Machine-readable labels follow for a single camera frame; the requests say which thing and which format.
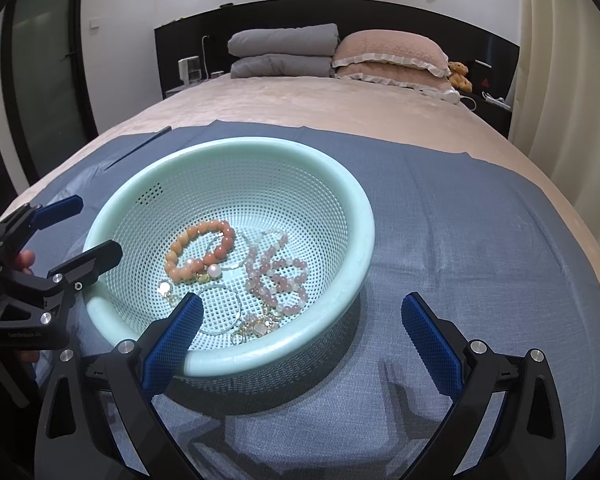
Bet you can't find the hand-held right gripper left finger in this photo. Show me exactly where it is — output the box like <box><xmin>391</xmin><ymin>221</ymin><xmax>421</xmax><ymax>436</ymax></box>
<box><xmin>34</xmin><ymin>292</ymin><xmax>205</xmax><ymax>480</ymax></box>

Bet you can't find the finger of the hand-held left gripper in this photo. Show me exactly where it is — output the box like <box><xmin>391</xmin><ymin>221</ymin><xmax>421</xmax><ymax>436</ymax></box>
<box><xmin>0</xmin><ymin>240</ymin><xmax>124</xmax><ymax>330</ymax></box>
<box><xmin>0</xmin><ymin>195</ymin><xmax>84</xmax><ymax>267</ymax></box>

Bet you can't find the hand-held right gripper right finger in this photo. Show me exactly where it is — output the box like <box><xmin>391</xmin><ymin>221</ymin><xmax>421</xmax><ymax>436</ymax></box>
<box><xmin>401</xmin><ymin>292</ymin><xmax>568</xmax><ymax>480</ymax></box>

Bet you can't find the silver hoop earring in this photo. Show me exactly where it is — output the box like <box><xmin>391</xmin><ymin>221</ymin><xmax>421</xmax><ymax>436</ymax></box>
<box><xmin>195</xmin><ymin>282</ymin><xmax>244</xmax><ymax>336</ymax></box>

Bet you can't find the orange bead bracelet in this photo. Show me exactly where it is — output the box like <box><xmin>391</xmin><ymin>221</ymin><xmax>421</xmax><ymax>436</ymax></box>
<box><xmin>165</xmin><ymin>220</ymin><xmax>236</xmax><ymax>283</ymax></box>

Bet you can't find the pink bead bracelet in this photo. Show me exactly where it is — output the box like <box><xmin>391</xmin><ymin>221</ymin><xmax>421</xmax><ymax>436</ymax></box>
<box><xmin>245</xmin><ymin>232</ymin><xmax>311</xmax><ymax>316</ymax></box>

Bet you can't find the mint green plastic basket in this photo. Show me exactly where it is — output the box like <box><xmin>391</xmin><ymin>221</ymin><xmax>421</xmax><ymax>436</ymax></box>
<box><xmin>81</xmin><ymin>136</ymin><xmax>376</xmax><ymax>376</ymax></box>

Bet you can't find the person's left hand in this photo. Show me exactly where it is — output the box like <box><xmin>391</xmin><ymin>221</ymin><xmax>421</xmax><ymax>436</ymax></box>
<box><xmin>0</xmin><ymin>251</ymin><xmax>41</xmax><ymax>368</ymax></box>

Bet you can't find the black thin stick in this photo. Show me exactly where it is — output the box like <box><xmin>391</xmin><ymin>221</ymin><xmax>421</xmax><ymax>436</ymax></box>
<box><xmin>105</xmin><ymin>126</ymin><xmax>173</xmax><ymax>170</ymax></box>

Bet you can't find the blue cloth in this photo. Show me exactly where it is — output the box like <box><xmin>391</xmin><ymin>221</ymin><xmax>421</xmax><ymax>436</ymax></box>
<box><xmin>0</xmin><ymin>120</ymin><xmax>600</xmax><ymax>480</ymax></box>

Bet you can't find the frosted glass door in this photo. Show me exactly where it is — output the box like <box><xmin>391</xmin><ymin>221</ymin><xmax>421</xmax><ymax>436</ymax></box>
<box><xmin>0</xmin><ymin>0</ymin><xmax>101</xmax><ymax>196</ymax></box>

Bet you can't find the white bedside appliance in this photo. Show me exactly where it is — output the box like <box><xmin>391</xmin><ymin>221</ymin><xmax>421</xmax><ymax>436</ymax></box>
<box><xmin>177</xmin><ymin>55</ymin><xmax>203</xmax><ymax>86</ymax></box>

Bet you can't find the black headboard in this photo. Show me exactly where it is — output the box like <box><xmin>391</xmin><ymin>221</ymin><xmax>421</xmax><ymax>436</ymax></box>
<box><xmin>154</xmin><ymin>2</ymin><xmax>521</xmax><ymax>138</ymax></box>

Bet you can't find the white rounded device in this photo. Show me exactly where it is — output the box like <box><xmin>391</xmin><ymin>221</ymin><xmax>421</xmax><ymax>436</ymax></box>
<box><xmin>420</xmin><ymin>87</ymin><xmax>477</xmax><ymax>111</ymax></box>

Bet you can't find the beige bed cover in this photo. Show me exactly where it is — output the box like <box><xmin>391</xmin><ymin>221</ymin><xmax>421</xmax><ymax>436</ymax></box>
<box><xmin>25</xmin><ymin>72</ymin><xmax>600</xmax><ymax>311</ymax></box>

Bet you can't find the grey folded quilt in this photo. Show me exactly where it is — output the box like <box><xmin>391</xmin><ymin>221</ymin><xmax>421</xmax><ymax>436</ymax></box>
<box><xmin>227</xmin><ymin>23</ymin><xmax>341</xmax><ymax>59</ymax></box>
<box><xmin>230</xmin><ymin>55</ymin><xmax>334</xmax><ymax>80</ymax></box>

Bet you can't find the brown teddy bear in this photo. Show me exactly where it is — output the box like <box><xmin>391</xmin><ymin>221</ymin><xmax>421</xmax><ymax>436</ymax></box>
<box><xmin>447</xmin><ymin>61</ymin><xmax>473</xmax><ymax>93</ymax></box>

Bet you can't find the black box with red triangle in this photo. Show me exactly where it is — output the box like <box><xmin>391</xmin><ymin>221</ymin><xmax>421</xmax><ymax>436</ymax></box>
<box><xmin>472</xmin><ymin>60</ymin><xmax>496</xmax><ymax>93</ymax></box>

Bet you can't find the pink frilled pillow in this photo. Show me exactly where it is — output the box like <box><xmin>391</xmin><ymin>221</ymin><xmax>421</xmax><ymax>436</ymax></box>
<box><xmin>335</xmin><ymin>64</ymin><xmax>431</xmax><ymax>89</ymax></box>
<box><xmin>332</xmin><ymin>30</ymin><xmax>451</xmax><ymax>79</ymax></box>

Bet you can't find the cream curtain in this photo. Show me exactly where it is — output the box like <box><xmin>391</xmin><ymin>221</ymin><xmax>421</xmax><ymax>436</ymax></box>
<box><xmin>507</xmin><ymin>0</ymin><xmax>600</xmax><ymax>241</ymax></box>

